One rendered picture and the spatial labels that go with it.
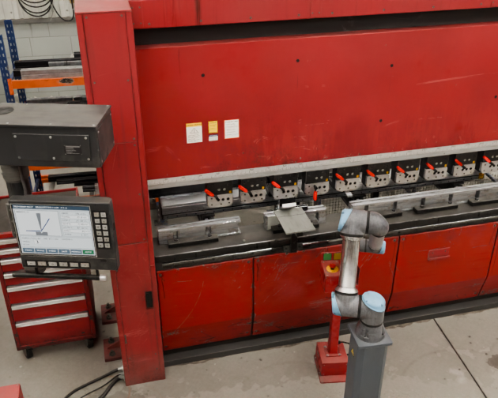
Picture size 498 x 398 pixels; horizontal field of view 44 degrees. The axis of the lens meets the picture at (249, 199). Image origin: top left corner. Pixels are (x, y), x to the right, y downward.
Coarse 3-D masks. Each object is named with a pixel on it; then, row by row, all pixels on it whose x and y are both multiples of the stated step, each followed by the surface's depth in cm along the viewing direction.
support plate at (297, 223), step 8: (296, 208) 379; (280, 216) 371; (288, 216) 371; (296, 216) 371; (304, 216) 371; (288, 224) 363; (296, 224) 363; (304, 224) 363; (312, 224) 363; (288, 232) 356; (296, 232) 357
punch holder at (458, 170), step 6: (450, 156) 396; (456, 156) 389; (462, 156) 390; (468, 156) 392; (474, 156) 393; (450, 162) 397; (462, 162) 393; (468, 162) 394; (474, 162) 395; (450, 168) 398; (456, 168) 393; (462, 168) 395; (468, 168) 396; (450, 174) 399; (456, 174) 396; (462, 174) 397; (468, 174) 398
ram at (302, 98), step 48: (144, 48) 309; (192, 48) 314; (240, 48) 321; (288, 48) 327; (336, 48) 334; (384, 48) 341; (432, 48) 348; (480, 48) 356; (144, 96) 320; (192, 96) 327; (240, 96) 334; (288, 96) 340; (336, 96) 348; (384, 96) 356; (432, 96) 364; (480, 96) 372; (144, 144) 333; (192, 144) 340; (240, 144) 347; (288, 144) 355; (336, 144) 363; (384, 144) 371; (432, 144) 380
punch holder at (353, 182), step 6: (336, 168) 373; (342, 168) 372; (348, 168) 373; (354, 168) 374; (342, 174) 374; (348, 174) 375; (354, 174) 376; (336, 180) 376; (348, 180) 377; (354, 180) 378; (336, 186) 377; (342, 186) 378; (348, 186) 379; (354, 186) 380
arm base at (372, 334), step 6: (360, 324) 309; (366, 324) 306; (360, 330) 309; (366, 330) 307; (372, 330) 306; (378, 330) 307; (384, 330) 311; (360, 336) 309; (366, 336) 308; (372, 336) 307; (378, 336) 307; (384, 336) 312; (366, 342) 309; (372, 342) 308; (378, 342) 309
